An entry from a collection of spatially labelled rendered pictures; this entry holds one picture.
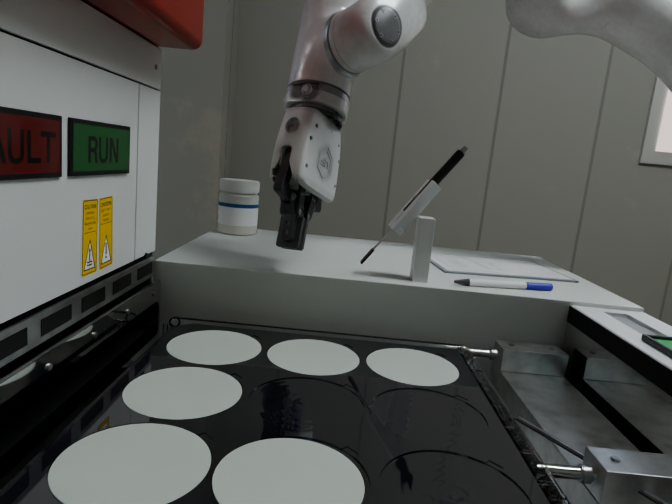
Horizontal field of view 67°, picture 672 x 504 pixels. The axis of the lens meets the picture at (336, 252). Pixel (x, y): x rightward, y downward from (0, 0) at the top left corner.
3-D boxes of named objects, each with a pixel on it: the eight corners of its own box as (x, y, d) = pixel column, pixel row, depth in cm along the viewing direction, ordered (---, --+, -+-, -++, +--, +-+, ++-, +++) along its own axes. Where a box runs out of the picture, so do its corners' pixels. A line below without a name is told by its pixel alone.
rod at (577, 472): (537, 482, 38) (540, 466, 38) (530, 471, 40) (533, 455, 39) (597, 488, 38) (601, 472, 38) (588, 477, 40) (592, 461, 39)
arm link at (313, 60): (367, 100, 65) (323, 114, 72) (384, 6, 67) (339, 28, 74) (317, 72, 60) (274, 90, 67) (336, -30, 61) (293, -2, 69)
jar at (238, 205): (212, 233, 88) (215, 178, 86) (222, 228, 95) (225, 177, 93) (252, 237, 88) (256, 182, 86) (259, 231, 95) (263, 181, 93)
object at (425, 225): (384, 279, 66) (396, 176, 63) (382, 273, 69) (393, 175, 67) (431, 284, 66) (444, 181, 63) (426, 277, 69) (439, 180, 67)
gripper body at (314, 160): (324, 92, 60) (306, 183, 59) (356, 127, 69) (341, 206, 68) (270, 94, 63) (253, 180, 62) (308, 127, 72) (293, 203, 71)
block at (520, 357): (499, 371, 61) (503, 347, 61) (491, 360, 65) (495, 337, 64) (565, 377, 61) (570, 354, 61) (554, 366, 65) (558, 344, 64)
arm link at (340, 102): (332, 77, 60) (327, 101, 60) (359, 109, 68) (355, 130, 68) (273, 80, 64) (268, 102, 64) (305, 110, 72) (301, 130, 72)
